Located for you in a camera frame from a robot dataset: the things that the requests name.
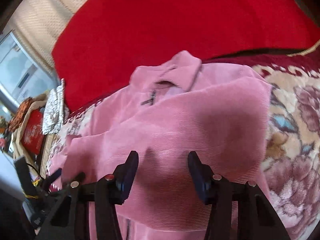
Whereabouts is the pink corduroy jacket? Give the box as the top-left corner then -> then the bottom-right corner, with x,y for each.
47,51 -> 272,239

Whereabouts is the beige fabric bag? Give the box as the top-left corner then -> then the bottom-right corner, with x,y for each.
11,93 -> 48,177

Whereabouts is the red gift box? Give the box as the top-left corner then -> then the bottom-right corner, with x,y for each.
22,109 -> 44,155

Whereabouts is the white patterned cloth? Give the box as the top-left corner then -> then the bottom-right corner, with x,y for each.
42,79 -> 67,135

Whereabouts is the orange knitted item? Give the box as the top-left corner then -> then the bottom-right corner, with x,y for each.
8,97 -> 33,132

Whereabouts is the floral plush blanket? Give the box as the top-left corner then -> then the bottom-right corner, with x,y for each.
47,55 -> 319,239

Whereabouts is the red quilt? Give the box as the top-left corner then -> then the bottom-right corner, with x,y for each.
52,0 -> 319,111

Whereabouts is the beige dotted curtain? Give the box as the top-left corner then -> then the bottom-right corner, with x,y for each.
8,0 -> 87,76

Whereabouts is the window frame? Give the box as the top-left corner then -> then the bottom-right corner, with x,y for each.
1,31 -> 59,120

